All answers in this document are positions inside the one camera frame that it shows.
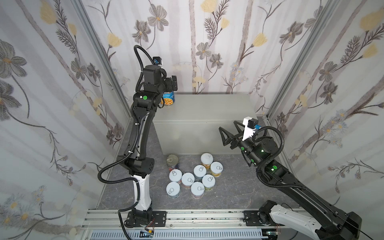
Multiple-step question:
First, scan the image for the white lid can blue label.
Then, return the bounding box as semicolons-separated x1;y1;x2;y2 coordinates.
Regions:
193;165;207;182

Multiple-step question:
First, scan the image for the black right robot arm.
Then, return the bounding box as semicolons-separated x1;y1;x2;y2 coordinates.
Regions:
219;117;363;240

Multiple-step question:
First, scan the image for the grey metal cabinet box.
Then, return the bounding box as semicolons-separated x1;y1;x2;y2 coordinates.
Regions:
153;94;257;155

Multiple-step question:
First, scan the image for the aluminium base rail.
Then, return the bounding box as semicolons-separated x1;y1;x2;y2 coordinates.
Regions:
77;207;321;240

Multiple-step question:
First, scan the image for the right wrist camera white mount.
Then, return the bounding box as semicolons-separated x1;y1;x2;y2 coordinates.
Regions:
242;117;260;141

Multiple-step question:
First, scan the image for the white ribbed cable duct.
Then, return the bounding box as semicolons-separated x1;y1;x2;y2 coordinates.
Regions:
89;229;265;240

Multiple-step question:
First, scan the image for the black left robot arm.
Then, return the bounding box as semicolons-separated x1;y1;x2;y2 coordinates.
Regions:
98;45;178;228

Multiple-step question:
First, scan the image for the white lid can yellow label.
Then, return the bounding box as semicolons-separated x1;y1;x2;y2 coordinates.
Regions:
210;162;224;178

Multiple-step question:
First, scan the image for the white lid can front centre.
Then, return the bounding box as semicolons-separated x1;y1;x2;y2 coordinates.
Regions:
191;182;205;199

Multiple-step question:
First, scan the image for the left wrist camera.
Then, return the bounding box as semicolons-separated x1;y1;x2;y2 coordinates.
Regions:
152;57;163;66

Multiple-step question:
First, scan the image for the white lid can pink label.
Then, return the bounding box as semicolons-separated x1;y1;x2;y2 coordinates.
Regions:
169;169;183;184

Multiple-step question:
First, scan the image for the white lid can green label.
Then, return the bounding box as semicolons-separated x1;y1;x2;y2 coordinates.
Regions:
202;175;216;191

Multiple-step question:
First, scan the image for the blue label soup can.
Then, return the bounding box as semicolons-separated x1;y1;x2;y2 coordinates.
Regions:
162;92;175;106

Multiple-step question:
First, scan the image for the white lid can front left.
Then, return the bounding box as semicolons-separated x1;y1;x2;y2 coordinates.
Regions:
166;182;181;199

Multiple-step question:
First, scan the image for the dark red label can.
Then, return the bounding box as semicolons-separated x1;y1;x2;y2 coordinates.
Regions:
166;154;180;172

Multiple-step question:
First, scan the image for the white lid can orange label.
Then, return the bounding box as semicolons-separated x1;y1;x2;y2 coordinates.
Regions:
201;153;214;170

